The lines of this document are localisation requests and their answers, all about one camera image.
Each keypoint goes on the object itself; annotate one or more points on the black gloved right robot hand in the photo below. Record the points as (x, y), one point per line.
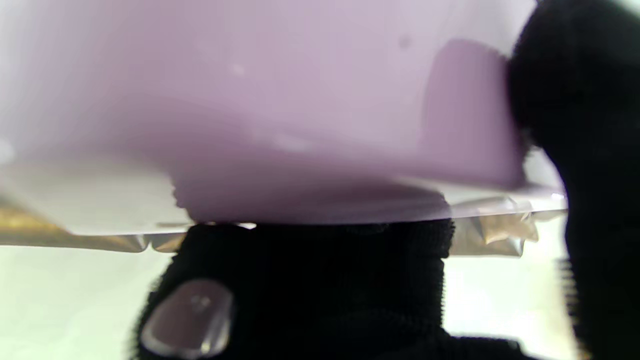
(325, 290)

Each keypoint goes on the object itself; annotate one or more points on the pink tissue box cover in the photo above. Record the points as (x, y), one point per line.
(275, 100)

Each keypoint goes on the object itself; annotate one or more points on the brown leather sofa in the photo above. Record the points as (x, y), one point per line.
(60, 240)

